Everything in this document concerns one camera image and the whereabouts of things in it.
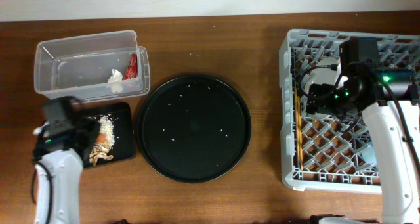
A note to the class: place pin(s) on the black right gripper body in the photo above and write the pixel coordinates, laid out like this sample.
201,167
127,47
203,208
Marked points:
336,106

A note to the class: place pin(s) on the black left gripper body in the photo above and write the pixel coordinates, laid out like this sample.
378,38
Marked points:
91,127

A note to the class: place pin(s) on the orange carrot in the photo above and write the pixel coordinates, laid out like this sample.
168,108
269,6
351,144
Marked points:
101,140

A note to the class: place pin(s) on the rice and food scraps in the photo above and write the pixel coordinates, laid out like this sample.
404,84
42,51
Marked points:
103,152

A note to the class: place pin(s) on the grey plate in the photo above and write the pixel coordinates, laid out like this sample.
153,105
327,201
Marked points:
322,80

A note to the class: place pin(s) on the wooden chopstick short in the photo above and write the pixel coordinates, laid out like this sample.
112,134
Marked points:
299,132

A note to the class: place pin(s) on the white tissue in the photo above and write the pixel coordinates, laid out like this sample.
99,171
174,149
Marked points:
114,81

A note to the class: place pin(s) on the blue cup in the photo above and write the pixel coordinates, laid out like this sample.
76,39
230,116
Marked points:
368,155

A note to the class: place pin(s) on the red snack wrapper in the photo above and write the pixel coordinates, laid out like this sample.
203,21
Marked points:
132,69

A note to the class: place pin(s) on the wooden chopstick long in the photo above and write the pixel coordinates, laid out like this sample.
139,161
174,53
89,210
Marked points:
296,94

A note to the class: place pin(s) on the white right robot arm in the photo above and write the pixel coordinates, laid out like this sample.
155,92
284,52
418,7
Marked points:
388,102

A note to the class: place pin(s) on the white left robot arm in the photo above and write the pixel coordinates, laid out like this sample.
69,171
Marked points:
58,163

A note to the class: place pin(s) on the grey dishwasher rack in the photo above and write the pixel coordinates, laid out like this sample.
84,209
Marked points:
331,157

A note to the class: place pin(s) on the clear plastic waste bin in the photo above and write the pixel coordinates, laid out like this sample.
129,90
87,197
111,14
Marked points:
80,66

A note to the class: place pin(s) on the rectangular black tray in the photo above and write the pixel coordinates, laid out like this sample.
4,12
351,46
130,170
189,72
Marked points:
124,147

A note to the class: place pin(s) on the round black tray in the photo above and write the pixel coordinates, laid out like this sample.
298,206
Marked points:
193,128

